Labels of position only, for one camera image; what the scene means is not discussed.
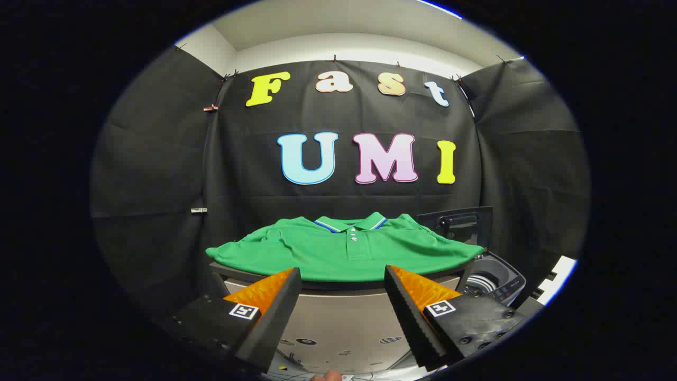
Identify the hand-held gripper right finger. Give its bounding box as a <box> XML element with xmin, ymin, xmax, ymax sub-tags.
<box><xmin>383</xmin><ymin>265</ymin><xmax>525</xmax><ymax>372</ymax></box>

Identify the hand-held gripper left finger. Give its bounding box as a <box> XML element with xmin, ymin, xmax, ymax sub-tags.
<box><xmin>159</xmin><ymin>267</ymin><xmax>303</xmax><ymax>374</ymax></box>

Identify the green polo shirt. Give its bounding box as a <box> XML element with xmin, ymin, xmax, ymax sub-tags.
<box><xmin>205</xmin><ymin>212</ymin><xmax>486</xmax><ymax>283</ymax></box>

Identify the grey washing machine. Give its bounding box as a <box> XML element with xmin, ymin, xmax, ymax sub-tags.
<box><xmin>456</xmin><ymin>251</ymin><xmax>527</xmax><ymax>307</ymax></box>

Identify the black backdrop cloth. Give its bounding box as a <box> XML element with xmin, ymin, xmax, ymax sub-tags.
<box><xmin>90</xmin><ymin>45</ymin><xmax>590</xmax><ymax>318</ymax></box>

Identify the white and black board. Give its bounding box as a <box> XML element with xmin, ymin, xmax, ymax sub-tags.
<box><xmin>529</xmin><ymin>256</ymin><xmax>578</xmax><ymax>307</ymax></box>

